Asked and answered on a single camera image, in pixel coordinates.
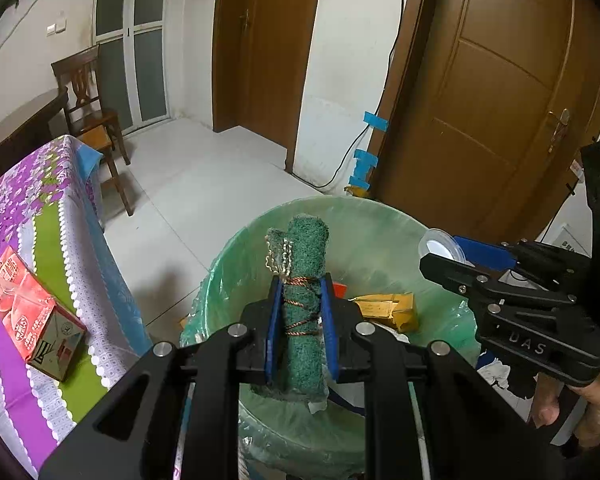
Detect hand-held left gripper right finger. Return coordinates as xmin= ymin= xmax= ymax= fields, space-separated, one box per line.
xmin=320 ymin=272 xmax=566 ymax=480

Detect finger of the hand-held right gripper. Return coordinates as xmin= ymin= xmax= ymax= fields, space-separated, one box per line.
xmin=420 ymin=254 xmax=576 ymax=307
xmin=454 ymin=236 xmax=532 ymax=270

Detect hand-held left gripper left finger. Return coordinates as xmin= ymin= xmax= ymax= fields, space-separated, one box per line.
xmin=39 ymin=275 xmax=287 ymax=480

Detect gold foil wrapper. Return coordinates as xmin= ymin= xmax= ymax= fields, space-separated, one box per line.
xmin=350 ymin=291 xmax=420 ymax=333

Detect green cloth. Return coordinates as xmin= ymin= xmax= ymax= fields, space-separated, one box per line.
xmin=250 ymin=215 xmax=331 ymax=413

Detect trash bin with green bag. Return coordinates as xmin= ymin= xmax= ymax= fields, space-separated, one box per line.
xmin=180 ymin=197 xmax=486 ymax=480

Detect white plastic lid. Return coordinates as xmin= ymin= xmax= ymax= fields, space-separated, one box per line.
xmin=418 ymin=228 xmax=466 ymax=263

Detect brown panelled door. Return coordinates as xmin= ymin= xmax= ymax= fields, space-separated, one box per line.
xmin=372 ymin=0 xmax=600 ymax=256

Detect striped floral bed sheet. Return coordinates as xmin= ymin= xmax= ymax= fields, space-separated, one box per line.
xmin=0 ymin=134 xmax=153 ymax=480

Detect red and white carton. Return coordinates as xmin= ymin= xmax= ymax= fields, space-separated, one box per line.
xmin=0 ymin=246 xmax=88 ymax=382

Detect wooden chair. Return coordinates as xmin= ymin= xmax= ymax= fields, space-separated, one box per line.
xmin=51 ymin=44 xmax=132 ymax=217

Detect brown wooden door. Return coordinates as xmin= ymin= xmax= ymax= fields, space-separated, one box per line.
xmin=212 ymin=0 xmax=326 ymax=173

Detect white glass door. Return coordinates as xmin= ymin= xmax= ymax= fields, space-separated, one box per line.
xmin=92 ymin=0 xmax=173 ymax=136

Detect dark wooden table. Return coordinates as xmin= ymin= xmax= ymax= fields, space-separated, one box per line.
xmin=0 ymin=87 xmax=70 ymax=191

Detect black wall cable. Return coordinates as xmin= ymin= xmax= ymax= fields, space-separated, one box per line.
xmin=292 ymin=0 xmax=416 ymax=191

